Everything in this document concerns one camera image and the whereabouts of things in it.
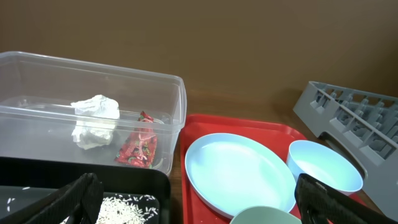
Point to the white napkin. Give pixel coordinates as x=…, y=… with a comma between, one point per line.
x=96, y=122

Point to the food scraps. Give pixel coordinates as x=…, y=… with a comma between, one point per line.
x=116, y=208

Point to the black tray bin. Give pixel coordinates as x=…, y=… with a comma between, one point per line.
x=123, y=180

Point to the clear plastic bin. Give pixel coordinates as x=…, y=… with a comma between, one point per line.
x=37, y=119

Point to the grey dishwasher rack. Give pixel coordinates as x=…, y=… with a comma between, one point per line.
x=363, y=123

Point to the green bowl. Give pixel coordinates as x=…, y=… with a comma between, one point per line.
x=264, y=215

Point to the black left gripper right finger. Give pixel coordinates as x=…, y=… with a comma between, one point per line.
x=318, y=203

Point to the red serving tray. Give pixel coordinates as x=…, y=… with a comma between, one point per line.
x=275, y=136

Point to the red snack wrapper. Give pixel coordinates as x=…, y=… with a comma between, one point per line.
x=139, y=149

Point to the light blue bowl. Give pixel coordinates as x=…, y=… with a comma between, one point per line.
x=324, y=164

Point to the light blue plate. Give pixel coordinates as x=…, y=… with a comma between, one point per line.
x=231, y=173

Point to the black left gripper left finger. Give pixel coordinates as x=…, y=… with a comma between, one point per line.
x=77, y=202

